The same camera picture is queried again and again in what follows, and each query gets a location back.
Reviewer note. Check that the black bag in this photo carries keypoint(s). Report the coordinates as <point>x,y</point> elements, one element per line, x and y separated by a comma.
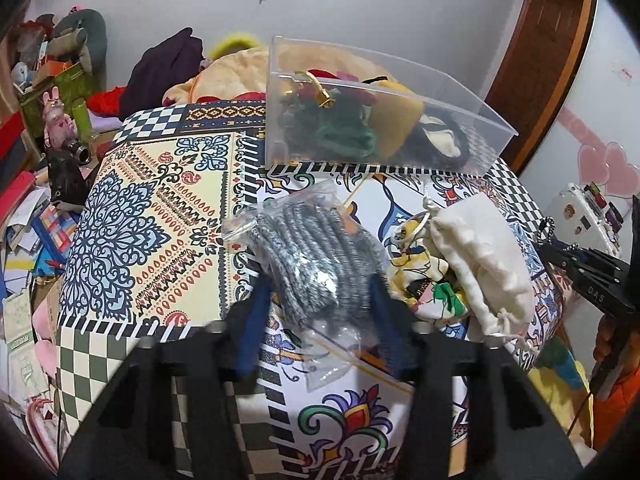
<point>67,180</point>

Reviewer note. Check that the clear plastic box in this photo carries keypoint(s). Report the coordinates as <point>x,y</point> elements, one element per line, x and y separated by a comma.
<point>390,110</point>

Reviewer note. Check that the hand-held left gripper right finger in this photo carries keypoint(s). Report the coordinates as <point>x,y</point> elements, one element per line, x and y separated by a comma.
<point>387,332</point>

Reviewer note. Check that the red fabric item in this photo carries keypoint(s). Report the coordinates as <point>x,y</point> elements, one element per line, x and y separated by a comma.
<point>332,77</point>

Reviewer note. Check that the pink rabbit toy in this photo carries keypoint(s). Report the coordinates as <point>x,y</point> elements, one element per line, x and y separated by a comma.
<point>59,120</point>

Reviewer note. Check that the green cardboard box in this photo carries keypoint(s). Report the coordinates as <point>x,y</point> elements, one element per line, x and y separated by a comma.
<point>45,100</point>

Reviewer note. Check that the green cloth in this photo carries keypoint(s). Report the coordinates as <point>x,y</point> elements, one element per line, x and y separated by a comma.
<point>345,132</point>

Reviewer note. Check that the patterned blanket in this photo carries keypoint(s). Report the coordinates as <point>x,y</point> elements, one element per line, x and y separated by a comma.
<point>150,220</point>

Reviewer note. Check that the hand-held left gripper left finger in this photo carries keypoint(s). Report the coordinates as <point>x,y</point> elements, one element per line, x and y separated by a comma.
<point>254,322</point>

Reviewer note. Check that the person's right hand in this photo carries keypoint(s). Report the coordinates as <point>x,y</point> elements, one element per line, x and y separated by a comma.
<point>603,342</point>

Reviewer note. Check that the pink heart wall sticker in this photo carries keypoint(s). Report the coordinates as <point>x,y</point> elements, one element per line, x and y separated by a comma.
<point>607,167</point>

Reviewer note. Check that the dark purple garment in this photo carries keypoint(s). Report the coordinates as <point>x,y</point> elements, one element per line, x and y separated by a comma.
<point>165,67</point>

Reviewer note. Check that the white case with stickers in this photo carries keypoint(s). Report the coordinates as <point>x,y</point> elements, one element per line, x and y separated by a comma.
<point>582,220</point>

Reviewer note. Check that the pile of papers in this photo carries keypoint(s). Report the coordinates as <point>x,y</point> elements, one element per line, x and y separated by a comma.
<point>25,260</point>

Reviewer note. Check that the pink handbag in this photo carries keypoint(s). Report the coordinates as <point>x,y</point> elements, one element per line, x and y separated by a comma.
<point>42,425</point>

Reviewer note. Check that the wooden door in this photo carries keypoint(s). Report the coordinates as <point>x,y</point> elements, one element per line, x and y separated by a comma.
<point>542,60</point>

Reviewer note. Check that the yellow plush blanket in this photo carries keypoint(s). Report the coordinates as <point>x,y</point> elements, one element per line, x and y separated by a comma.
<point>235,70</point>

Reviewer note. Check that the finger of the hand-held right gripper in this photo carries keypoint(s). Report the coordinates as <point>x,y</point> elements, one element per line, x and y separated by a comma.
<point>580,259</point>

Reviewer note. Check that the gold metal clasp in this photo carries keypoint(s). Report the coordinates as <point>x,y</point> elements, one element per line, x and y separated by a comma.
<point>320,91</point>

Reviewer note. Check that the floral patterned cloth pouch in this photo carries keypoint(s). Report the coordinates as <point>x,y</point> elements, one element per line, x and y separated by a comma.
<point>425,270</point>

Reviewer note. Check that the yellow plush item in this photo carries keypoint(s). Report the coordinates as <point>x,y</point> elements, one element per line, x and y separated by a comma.
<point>395,110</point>

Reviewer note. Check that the yellow and green plush toy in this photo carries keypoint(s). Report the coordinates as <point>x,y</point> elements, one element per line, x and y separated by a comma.
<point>562,390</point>

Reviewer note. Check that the red cloth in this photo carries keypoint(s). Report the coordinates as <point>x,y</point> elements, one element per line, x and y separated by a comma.
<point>107,102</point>

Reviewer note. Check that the black and white soft item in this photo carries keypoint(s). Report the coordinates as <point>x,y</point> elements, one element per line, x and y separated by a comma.
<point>440,140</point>

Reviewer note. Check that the camera lens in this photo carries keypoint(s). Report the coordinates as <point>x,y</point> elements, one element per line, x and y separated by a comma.
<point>77,150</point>

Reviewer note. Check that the green cylinder bottle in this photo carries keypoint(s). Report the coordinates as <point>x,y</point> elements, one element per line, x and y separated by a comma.
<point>82,117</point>

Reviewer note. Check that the grey knit item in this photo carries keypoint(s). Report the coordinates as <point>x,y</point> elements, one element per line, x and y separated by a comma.
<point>310,250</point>

